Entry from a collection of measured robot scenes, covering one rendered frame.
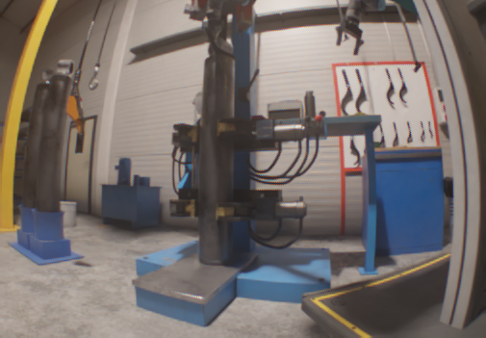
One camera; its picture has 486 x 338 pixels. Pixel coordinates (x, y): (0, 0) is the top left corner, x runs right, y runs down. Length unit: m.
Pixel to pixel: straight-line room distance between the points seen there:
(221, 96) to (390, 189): 1.58
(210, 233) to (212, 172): 0.35
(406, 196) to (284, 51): 2.78
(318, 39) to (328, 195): 2.35
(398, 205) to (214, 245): 1.57
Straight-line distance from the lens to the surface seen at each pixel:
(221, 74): 1.62
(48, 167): 2.11
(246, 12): 2.10
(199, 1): 1.96
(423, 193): 2.39
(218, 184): 1.45
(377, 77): 3.80
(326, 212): 3.41
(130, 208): 3.72
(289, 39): 4.14
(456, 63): 0.54
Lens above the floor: 0.60
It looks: 8 degrees up
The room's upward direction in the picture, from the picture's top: straight up
